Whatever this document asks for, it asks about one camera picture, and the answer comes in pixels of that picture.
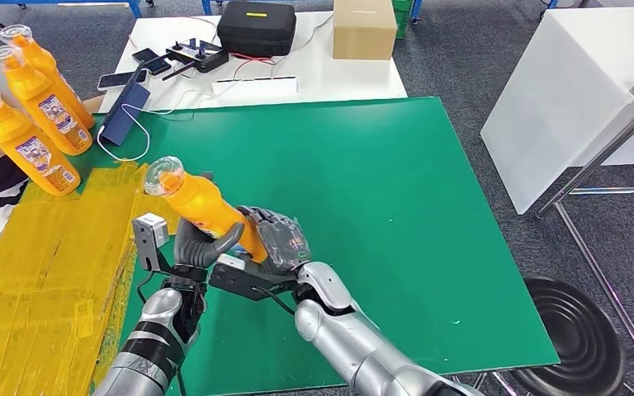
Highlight white power strip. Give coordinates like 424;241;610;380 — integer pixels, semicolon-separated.
211;75;301;101

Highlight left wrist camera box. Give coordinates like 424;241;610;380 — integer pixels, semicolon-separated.
131;213;171;273

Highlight red cable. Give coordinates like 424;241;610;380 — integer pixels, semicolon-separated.
232;53;277;82

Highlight blue tablet cover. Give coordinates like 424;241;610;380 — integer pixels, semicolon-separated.
101;64;153;147

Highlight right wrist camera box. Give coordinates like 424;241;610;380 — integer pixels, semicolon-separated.
208;253;299;303

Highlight cardboard box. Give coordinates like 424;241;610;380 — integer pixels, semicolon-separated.
332;0;399;61

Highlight black round stool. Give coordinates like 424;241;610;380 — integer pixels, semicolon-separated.
508;276;629;396

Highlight white charging cable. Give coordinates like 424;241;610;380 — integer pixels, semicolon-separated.
96;88;215;163

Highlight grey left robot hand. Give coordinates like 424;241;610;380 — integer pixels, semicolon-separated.
173;173;246;270

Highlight orange bottle with label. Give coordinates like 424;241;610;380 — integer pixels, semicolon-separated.
0;84;83;196
0;45;94;157
143;156;269;265

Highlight green table board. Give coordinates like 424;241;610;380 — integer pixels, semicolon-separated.
70;97;561;396

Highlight black remote controller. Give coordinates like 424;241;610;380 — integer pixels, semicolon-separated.
161;36;230;82

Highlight orange bottle with blue logo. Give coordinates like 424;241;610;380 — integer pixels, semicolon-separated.
0;24;96;130

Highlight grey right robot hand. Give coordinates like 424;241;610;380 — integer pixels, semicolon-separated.
234;205;313;277

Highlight smartphone with pale screen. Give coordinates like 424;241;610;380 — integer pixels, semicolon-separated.
97;70;149;92

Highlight black carrying case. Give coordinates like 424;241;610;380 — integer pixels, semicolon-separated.
217;1;297;59

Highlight yellow tape sheet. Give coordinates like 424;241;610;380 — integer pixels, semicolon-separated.
0;161;184;396

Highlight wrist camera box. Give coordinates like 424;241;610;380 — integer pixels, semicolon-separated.
131;213;171;273
208;253;299;303

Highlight green plastic crate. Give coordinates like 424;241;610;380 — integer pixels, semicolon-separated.
390;0;413;40

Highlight large white table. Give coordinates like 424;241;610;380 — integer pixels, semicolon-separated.
480;7;634;215

